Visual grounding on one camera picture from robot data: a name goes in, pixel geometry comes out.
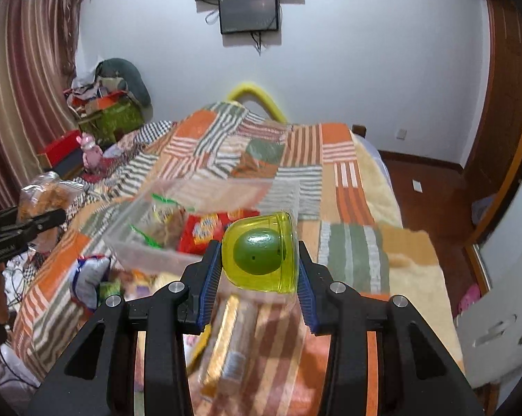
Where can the green storage box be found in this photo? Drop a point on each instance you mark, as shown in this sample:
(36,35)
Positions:
(113,119)

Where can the red cracker packet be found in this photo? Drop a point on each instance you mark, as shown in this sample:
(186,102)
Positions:
(200,230)

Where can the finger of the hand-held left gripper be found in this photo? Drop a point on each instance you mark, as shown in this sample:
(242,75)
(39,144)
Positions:
(42,221)
(0,217)

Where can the wooden bed post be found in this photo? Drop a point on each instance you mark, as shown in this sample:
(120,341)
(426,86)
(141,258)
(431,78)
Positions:
(359,130)

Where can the wooden door frame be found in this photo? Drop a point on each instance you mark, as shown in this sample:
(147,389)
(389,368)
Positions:
(508,95)

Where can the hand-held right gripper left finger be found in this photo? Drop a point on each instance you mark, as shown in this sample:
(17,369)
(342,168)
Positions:
(211,288)

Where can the grey plush pillow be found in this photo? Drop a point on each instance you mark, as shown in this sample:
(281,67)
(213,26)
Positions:
(128,76)

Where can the yellow snack packet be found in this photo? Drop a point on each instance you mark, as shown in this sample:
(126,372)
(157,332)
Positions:
(146,278)

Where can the white wall socket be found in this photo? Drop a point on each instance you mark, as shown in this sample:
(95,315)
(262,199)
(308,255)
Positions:
(401,134)

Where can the small green snack packet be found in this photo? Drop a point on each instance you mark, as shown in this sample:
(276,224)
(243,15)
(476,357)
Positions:
(110,290)

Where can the yellow foam tube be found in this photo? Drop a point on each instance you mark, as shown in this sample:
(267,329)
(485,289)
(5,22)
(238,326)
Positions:
(254,91)

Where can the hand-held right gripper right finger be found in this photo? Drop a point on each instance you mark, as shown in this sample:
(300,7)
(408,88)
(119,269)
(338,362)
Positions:
(306,303)

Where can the pile of clothes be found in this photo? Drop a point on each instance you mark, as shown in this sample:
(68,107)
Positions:
(87,91)

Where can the white floor socket plate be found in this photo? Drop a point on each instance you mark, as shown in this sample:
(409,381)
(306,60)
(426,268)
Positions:
(417,185)

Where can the clear bag of brown cookies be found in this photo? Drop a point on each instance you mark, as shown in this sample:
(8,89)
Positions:
(44,195)

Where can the clear zip bag of snacks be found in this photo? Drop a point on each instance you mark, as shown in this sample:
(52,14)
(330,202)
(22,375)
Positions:
(163,223)

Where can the red box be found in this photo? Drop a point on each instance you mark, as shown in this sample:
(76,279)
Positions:
(63,145)

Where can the clear plastic storage container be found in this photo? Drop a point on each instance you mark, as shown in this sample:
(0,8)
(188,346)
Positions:
(156,255)

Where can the yellow-green clear jelly cup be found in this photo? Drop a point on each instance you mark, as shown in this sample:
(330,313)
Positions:
(261,251)

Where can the striped brown curtain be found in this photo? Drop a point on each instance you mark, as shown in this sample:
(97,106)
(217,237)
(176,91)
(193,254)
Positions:
(22,86)

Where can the small black wall screen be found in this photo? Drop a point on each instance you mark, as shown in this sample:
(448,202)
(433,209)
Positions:
(248,13)

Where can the pink plush toy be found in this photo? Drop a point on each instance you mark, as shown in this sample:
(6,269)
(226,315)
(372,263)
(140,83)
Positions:
(89,151)

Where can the yellow fleece blanket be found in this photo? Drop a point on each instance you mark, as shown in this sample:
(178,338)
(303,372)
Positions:
(412,268)

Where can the patchwork striped blanket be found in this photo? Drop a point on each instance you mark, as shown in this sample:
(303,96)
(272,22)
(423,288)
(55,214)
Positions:
(252,164)

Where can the blue and white snack bag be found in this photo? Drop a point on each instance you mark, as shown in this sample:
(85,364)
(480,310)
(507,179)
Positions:
(87,277)

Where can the pink slipper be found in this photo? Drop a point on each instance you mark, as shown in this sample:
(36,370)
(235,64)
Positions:
(469,299)

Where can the clear-wrapped biscuit pack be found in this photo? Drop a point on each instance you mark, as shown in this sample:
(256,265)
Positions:
(230,355)

